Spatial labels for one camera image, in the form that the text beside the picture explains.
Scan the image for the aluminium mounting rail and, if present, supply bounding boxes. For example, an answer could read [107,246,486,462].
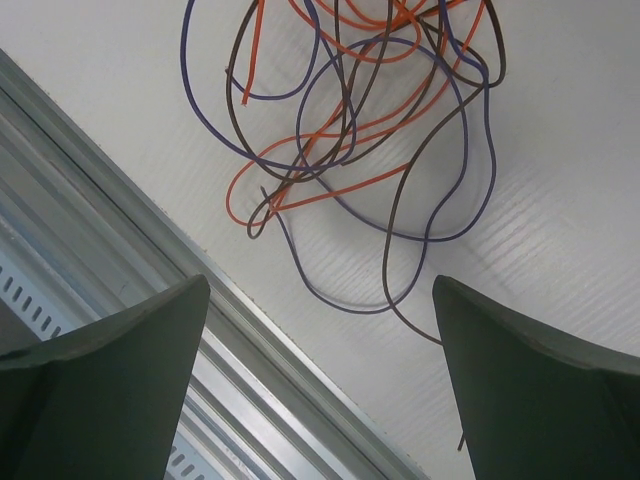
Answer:
[1,56,424,479]

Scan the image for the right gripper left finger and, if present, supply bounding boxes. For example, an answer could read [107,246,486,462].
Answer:
[1,275,209,479]

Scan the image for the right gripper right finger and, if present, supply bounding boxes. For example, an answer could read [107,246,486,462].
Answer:
[432,276,639,479]

